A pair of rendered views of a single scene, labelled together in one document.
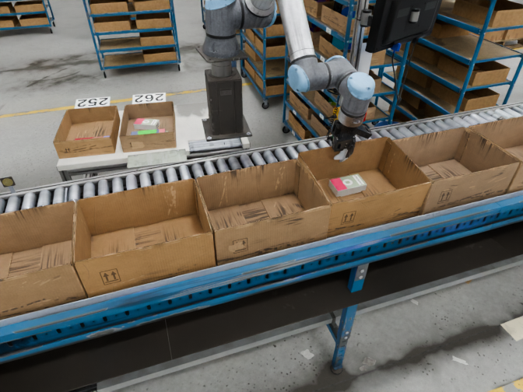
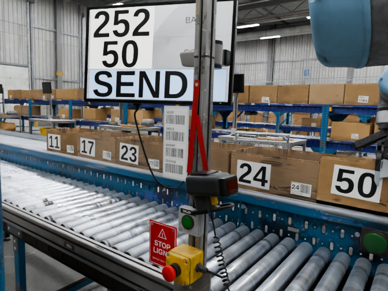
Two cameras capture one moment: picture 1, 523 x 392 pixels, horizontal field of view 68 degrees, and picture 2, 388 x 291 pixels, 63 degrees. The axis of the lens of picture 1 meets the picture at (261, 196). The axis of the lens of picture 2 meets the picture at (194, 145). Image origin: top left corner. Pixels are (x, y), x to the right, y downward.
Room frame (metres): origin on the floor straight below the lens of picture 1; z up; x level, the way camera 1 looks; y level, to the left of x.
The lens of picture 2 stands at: (2.45, 0.18, 1.24)
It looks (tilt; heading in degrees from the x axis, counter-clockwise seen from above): 7 degrees down; 235
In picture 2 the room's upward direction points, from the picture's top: 2 degrees clockwise
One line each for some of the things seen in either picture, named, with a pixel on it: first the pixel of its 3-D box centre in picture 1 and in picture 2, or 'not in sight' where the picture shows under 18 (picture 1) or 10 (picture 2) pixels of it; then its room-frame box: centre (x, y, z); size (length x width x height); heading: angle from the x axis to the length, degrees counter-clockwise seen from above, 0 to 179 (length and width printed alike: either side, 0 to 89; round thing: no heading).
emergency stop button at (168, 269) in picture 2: not in sight; (172, 271); (2.06, -0.44, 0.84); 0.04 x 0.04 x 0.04; 19
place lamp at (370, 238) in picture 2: not in sight; (374, 243); (1.37, -0.28, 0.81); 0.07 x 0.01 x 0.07; 109
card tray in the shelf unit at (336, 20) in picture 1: (355, 18); not in sight; (2.70, -0.61, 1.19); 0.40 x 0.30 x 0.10; 19
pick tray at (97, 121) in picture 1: (89, 130); not in sight; (1.91, 0.95, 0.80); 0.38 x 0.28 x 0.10; 11
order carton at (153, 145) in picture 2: not in sight; (155, 152); (1.54, -1.49, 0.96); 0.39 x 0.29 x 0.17; 108
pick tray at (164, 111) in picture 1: (149, 125); not in sight; (1.97, 0.63, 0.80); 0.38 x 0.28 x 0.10; 11
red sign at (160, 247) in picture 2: not in sight; (171, 247); (2.01, -0.53, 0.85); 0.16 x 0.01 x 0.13; 109
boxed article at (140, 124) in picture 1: (146, 124); not in sight; (2.03, 0.67, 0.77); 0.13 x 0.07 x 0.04; 84
